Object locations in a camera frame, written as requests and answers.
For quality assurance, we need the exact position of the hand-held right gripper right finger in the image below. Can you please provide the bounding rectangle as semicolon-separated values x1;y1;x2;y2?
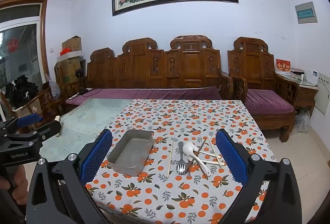
215;128;303;224

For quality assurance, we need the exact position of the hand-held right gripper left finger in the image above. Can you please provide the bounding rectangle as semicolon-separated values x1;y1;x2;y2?
26;128;114;224

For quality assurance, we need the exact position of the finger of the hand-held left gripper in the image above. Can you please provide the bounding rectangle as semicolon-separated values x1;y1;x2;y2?
0;113;44;135
5;120;62;146

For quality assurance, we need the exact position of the light bamboo chopstick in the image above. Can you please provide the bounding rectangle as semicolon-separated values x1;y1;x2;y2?
207;137;222;167
167;139;174;178

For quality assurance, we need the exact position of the white soup spoon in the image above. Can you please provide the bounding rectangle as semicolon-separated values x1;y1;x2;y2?
183;141;211;177
197;150;222;159

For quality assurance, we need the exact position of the rectangular metal tray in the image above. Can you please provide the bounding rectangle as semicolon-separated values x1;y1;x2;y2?
107;129;154;177

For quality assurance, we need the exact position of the metal fork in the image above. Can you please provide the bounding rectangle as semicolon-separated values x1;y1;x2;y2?
176;141;188;176

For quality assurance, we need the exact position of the metal spoon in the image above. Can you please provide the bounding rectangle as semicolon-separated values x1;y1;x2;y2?
176;141;187;175

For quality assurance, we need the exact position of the person's left hand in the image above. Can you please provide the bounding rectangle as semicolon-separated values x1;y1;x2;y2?
0;165;28;191

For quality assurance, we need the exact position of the wooden side chair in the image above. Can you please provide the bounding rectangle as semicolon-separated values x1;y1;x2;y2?
0;82;65;132

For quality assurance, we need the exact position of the black clothing pile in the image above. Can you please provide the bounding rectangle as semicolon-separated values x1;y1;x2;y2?
5;74;39;108

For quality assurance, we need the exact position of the clear plastic bag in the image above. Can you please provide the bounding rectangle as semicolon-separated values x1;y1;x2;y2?
48;74;61;106

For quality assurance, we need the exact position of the orange fruit print tablecloth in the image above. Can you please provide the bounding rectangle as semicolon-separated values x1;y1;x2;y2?
85;99;277;224

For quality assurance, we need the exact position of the large brown cardboard box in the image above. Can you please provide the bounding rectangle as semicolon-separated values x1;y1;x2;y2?
55;59;85;83

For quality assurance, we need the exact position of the square purple armchair cushion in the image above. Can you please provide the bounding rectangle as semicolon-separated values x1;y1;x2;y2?
244;88;294;114

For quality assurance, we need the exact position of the flat white box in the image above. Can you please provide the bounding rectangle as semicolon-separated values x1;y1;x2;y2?
56;51;84;62

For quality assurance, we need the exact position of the red door decoration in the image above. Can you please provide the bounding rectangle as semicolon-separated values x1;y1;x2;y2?
7;38;20;53

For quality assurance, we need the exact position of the long purple sofa cushion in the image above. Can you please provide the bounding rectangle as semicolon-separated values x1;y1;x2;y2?
66;86;223;106

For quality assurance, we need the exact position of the crumpled plastic bag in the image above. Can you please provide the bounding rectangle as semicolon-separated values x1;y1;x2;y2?
294;111;310;134

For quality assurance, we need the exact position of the wooden framed glass door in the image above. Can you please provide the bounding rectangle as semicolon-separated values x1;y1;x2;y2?
0;0;49;121

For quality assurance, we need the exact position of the small brown cardboard box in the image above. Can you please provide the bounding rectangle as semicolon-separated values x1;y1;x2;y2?
62;36;82;52

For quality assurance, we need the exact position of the carved wooden sofa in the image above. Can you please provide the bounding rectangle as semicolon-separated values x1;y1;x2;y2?
54;35;234;111

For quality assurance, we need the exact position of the carved wooden armchair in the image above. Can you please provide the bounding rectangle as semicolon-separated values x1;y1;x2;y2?
227;37;299;143

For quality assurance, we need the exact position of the wooden side table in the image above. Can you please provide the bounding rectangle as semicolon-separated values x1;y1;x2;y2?
281;73;319;116

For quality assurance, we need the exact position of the red desk calendar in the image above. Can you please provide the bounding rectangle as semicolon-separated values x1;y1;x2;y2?
275;59;292;73

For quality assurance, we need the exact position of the white tabletop device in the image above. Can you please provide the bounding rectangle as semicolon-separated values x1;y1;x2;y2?
300;69;320;84

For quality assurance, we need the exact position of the white wall cabinet panel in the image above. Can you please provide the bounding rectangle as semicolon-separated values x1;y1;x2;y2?
313;72;330;116

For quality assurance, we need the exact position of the grey wall electrical panel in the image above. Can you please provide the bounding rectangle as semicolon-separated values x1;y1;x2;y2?
295;2;317;24

